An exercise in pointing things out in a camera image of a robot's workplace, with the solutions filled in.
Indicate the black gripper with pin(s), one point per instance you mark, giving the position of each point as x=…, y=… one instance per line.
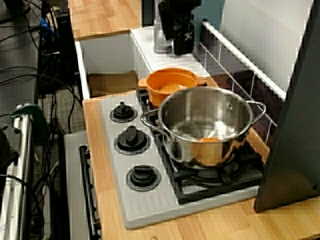
x=178, y=13

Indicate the orange plastic pot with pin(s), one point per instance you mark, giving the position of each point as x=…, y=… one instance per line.
x=170, y=80

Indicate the stainless steel pot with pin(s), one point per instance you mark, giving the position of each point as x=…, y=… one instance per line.
x=207, y=152

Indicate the grey toy faucet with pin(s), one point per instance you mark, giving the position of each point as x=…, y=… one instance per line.
x=160, y=46

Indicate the black box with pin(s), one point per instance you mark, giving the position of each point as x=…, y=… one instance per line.
x=147, y=12

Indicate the black burner grate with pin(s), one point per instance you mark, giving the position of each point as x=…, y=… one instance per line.
x=212, y=185
x=141, y=95

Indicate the white sink basin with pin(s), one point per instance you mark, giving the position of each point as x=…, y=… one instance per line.
x=110, y=55

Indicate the black stove knob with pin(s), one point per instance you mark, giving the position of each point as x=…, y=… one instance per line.
x=143, y=178
x=132, y=140
x=123, y=112

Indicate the black computer tower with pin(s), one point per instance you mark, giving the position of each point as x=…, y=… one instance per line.
x=65, y=45

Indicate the blue connector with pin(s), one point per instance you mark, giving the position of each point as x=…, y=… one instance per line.
x=46, y=26

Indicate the dark range hood panel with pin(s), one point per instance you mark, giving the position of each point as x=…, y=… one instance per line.
x=295, y=125

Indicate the green clamp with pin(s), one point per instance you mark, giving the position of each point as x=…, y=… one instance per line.
x=27, y=109

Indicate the grey oven door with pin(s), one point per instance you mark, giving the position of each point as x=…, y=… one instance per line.
x=73, y=175

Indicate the grey stove top panel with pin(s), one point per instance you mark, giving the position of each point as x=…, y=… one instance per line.
x=150, y=207

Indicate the black device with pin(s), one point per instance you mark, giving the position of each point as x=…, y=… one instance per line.
x=6, y=150

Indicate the aluminium rail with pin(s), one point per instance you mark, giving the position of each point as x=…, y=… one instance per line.
x=15, y=200

